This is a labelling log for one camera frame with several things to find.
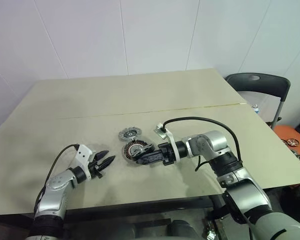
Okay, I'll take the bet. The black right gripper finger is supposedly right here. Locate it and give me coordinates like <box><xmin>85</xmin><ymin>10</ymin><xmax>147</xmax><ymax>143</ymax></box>
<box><xmin>135</xmin><ymin>151</ymin><xmax>166</xmax><ymax>166</ymax></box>
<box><xmin>140</xmin><ymin>144</ymin><xmax>162</xmax><ymax>155</ymax></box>

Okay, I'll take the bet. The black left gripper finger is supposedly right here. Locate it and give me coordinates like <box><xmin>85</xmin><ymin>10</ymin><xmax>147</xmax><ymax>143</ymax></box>
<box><xmin>99</xmin><ymin>155</ymin><xmax>117</xmax><ymax>173</ymax></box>
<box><xmin>94</xmin><ymin>150</ymin><xmax>111</xmax><ymax>162</ymax></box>

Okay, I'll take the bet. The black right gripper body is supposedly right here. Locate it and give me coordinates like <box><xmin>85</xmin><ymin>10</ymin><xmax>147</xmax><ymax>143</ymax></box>
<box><xmin>157</xmin><ymin>142</ymin><xmax>177</xmax><ymax>167</ymax></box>

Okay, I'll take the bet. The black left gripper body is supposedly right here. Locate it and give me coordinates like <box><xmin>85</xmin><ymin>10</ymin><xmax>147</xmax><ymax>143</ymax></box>
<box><xmin>88</xmin><ymin>153</ymin><xmax>104</xmax><ymax>180</ymax></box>

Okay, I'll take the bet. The silver spoked rotor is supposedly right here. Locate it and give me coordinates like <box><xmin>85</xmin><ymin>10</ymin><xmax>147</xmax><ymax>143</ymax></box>
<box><xmin>128</xmin><ymin>145</ymin><xmax>144</xmax><ymax>159</ymax></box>

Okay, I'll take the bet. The silver finned motor lid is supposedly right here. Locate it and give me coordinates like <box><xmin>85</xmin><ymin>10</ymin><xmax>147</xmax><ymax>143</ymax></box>
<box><xmin>118</xmin><ymin>126</ymin><xmax>139</xmax><ymax>143</ymax></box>

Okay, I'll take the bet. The motor housing with copper coils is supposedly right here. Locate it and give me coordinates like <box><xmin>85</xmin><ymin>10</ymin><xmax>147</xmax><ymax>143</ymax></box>
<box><xmin>120</xmin><ymin>139</ymin><xmax>155</xmax><ymax>164</ymax></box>

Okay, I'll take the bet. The dark grey rounded shape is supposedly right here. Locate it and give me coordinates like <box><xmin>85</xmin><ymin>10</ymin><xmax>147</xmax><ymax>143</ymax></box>
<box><xmin>167</xmin><ymin>219</ymin><xmax>200</xmax><ymax>240</ymax></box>

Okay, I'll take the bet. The orange plastic tray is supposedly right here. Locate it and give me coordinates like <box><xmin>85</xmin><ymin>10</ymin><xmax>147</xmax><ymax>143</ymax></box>
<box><xmin>274</xmin><ymin>124</ymin><xmax>300</xmax><ymax>152</ymax></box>

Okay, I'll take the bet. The grey folding chair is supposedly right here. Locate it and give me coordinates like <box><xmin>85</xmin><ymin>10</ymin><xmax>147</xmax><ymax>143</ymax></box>
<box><xmin>225</xmin><ymin>72</ymin><xmax>292</xmax><ymax>130</ymax></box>

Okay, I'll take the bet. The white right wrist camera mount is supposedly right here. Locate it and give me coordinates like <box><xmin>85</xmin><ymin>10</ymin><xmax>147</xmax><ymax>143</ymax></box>
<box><xmin>154</xmin><ymin>122</ymin><xmax>182</xmax><ymax>161</ymax></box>

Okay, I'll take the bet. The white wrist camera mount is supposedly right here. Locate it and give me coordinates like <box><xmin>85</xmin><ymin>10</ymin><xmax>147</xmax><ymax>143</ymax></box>
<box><xmin>154</xmin><ymin>122</ymin><xmax>182</xmax><ymax>161</ymax></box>
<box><xmin>73</xmin><ymin>144</ymin><xmax>94</xmax><ymax>181</ymax></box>

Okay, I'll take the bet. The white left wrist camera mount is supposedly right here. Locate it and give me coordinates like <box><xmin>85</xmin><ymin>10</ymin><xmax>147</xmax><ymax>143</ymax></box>
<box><xmin>73</xmin><ymin>144</ymin><xmax>94</xmax><ymax>181</ymax></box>

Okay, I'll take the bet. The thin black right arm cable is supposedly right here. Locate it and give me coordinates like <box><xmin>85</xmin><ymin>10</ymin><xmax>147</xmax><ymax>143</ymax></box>
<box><xmin>194</xmin><ymin>154</ymin><xmax>210</xmax><ymax>173</ymax></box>

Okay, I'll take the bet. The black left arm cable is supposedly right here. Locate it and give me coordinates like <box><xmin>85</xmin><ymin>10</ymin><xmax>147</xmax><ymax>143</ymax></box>
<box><xmin>34</xmin><ymin>144</ymin><xmax>80</xmax><ymax>211</ymax></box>

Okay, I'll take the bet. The black table frame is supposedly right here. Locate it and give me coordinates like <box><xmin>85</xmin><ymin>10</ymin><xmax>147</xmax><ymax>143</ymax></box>
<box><xmin>0</xmin><ymin>191</ymin><xmax>232</xmax><ymax>226</ymax></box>

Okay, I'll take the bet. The silver metal clamp bracket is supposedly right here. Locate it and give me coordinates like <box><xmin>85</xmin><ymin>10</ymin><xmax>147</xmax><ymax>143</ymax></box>
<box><xmin>204</xmin><ymin>216</ymin><xmax>226</xmax><ymax>240</ymax></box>

